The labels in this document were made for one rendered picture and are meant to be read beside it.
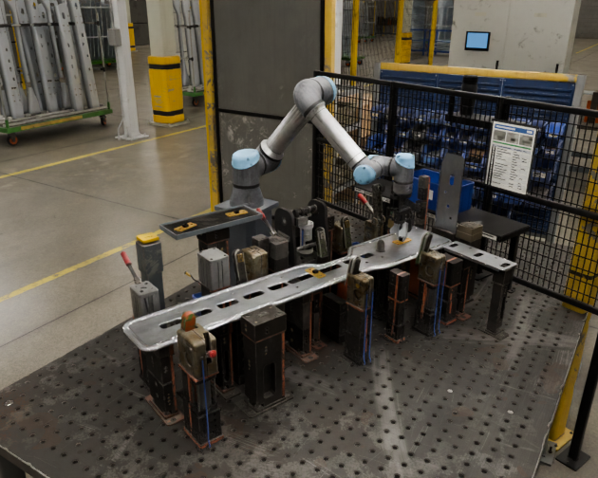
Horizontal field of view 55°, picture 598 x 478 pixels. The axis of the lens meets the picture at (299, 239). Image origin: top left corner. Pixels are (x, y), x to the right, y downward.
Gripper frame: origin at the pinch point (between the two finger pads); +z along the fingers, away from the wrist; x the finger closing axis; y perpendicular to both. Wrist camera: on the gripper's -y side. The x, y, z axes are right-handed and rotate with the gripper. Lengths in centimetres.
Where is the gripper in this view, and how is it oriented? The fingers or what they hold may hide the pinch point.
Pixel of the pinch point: (401, 237)
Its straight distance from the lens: 239.3
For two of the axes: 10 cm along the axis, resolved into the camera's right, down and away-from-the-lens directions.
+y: -7.8, 2.4, -5.7
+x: 6.2, 3.1, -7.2
